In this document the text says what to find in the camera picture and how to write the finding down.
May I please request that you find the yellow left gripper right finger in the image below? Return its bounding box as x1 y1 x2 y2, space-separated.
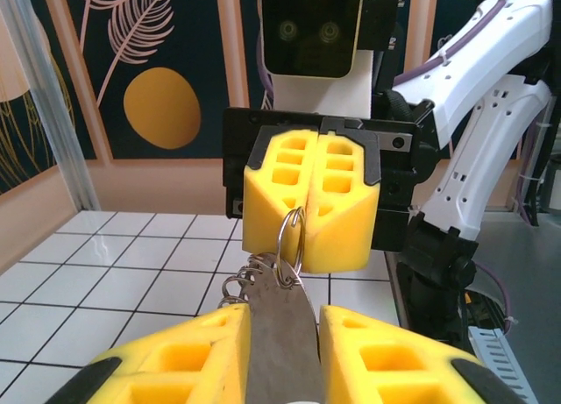
318 305 540 404

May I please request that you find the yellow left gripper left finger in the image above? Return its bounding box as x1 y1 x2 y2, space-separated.
46 302 253 404

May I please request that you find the silver metal chain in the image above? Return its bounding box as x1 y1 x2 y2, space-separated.
220 252 281 309

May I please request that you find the grey metal base sheet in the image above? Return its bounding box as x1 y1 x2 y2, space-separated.
471 210 561 404

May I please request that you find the grey slotted cable duct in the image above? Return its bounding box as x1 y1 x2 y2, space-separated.
466 326 539 404

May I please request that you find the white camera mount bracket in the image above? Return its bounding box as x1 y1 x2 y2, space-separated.
272 48 374 116

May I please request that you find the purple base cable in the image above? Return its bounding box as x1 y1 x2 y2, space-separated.
475 261 518 337

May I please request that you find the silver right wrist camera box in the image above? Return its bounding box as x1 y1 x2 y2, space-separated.
256 0 365 80

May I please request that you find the aluminium corner post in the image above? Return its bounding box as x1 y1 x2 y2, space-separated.
0 0 101 213

